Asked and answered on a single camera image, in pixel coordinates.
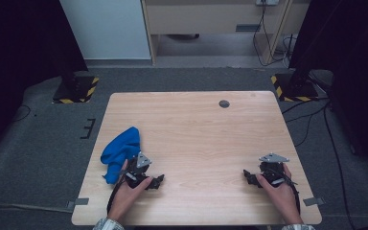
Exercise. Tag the blue microfibre towel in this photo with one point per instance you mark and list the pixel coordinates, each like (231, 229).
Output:
(121, 150)

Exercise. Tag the white power strip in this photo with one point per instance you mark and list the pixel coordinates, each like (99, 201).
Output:
(267, 2)

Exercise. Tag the white panel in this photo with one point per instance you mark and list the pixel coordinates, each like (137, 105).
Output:
(105, 28)

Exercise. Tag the light wooden cabinet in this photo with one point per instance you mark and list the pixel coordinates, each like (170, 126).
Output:
(204, 17)

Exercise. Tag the dark round table grommet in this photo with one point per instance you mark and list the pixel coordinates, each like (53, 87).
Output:
(224, 103)

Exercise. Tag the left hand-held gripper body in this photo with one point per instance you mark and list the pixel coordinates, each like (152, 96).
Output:
(140, 167)

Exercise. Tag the black yellow striped stand base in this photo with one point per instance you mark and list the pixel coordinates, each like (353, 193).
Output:
(76, 92)
(295, 91)

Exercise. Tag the person's left hand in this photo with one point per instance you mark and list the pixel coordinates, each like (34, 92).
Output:
(126, 198)

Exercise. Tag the dark curtain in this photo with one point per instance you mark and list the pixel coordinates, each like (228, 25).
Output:
(351, 48)
(19, 48)

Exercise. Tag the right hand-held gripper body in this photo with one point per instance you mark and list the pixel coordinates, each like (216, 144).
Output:
(272, 171)

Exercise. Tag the grey tape piece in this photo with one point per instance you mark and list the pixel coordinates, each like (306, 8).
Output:
(313, 201)
(80, 202)

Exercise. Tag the person's right hand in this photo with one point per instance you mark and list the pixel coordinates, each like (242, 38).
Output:
(282, 198)

